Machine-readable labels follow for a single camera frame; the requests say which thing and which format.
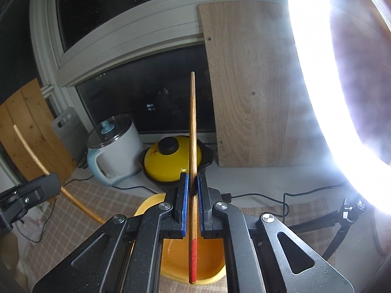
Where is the yellow pot lid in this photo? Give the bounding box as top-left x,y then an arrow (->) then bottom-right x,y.
143,136 -> 203,180

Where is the grey cutting board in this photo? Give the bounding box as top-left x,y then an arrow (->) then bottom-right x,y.
51,106 -> 85,168

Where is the pine plank panel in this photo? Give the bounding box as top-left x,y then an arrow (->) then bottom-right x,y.
0,78 -> 77,184

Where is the bright ring light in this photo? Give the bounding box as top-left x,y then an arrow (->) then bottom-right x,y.
286,0 -> 391,219

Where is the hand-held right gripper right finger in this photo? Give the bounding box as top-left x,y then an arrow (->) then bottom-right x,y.
197,172 -> 355,293

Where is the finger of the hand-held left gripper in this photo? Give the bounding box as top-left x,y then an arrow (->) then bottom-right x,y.
0,173 -> 62,218

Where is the yellow plastic container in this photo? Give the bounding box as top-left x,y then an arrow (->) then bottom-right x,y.
134,193 -> 227,286

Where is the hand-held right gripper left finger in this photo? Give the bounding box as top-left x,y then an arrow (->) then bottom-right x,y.
32,172 -> 189,293

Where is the red-tipped bamboo chopstick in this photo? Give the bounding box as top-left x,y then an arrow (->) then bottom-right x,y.
187,72 -> 199,285
13,125 -> 106,225

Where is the black kettle cable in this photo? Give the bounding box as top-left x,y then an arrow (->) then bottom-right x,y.
63,175 -> 160,192

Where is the black clay pot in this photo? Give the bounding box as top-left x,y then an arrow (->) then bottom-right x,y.
142,140 -> 215,190

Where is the black power cable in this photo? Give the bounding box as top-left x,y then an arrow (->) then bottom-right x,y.
225,182 -> 346,224

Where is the white window frame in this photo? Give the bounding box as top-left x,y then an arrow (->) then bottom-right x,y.
29,0 -> 289,88

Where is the light wooden board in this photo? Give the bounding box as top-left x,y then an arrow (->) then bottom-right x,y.
198,0 -> 338,168

